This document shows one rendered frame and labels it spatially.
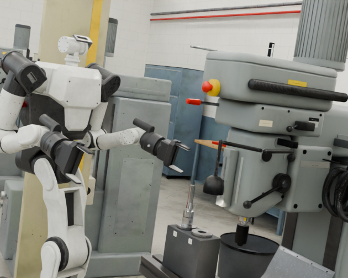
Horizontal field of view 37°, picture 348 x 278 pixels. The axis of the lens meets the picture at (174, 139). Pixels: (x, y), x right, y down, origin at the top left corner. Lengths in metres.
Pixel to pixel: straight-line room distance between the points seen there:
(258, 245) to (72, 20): 2.27
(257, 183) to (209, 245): 0.44
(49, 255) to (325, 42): 1.34
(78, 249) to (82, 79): 0.69
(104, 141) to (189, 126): 7.05
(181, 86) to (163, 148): 7.01
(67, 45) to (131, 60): 9.55
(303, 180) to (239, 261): 2.00
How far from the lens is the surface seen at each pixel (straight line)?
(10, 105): 2.05
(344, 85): 7.27
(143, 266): 2.46
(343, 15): 2.08
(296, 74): 1.87
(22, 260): 3.58
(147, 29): 11.84
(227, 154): 1.88
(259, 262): 3.92
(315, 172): 2.03
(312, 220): 2.27
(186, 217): 2.28
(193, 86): 9.28
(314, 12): 2.06
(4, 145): 2.02
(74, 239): 2.18
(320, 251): 2.25
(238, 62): 1.75
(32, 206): 3.47
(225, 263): 3.99
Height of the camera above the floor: 1.77
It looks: 6 degrees down
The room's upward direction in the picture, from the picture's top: 8 degrees clockwise
